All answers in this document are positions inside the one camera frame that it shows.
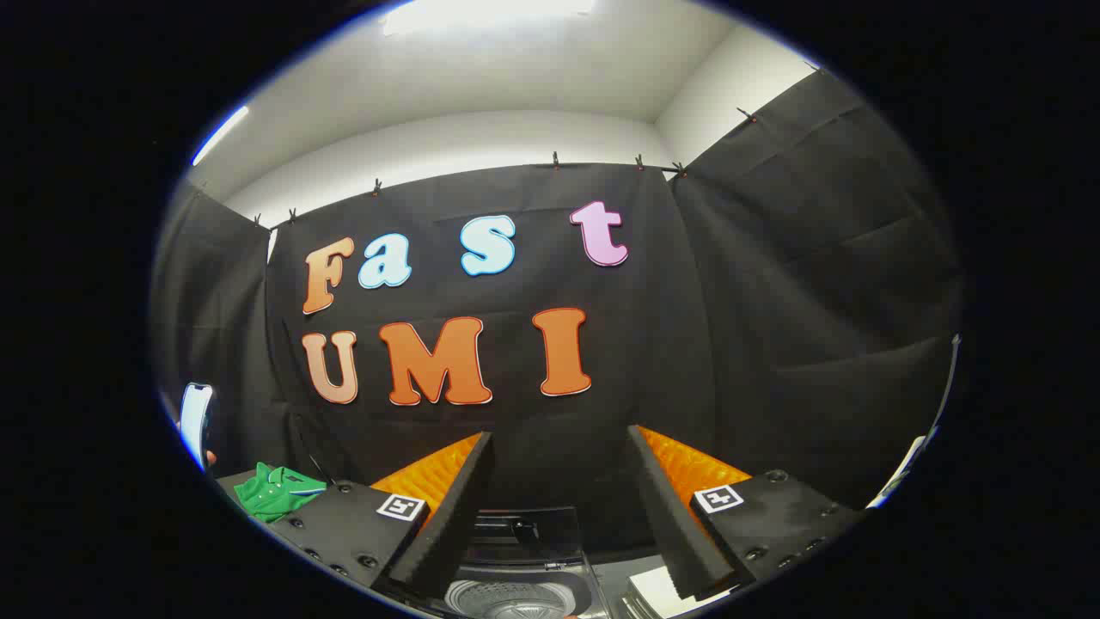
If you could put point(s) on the white panel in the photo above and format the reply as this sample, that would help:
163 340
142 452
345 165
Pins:
902 468

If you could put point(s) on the dark washing machine lid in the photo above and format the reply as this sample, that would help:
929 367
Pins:
524 537

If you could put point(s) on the grey top-load washing machine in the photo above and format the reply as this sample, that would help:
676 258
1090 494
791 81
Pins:
516 597

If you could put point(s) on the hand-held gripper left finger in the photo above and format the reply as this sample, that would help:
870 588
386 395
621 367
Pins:
460 507

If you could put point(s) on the long ceiling light panel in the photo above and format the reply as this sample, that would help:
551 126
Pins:
481 13

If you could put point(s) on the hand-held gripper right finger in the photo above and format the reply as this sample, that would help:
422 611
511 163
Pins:
666 507

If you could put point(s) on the white board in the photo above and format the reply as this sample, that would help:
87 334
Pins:
657 593

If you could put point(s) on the black backdrop cloth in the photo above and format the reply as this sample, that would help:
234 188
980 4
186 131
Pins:
773 301

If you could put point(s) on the green polo shirt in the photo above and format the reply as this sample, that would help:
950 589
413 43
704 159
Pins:
271 494

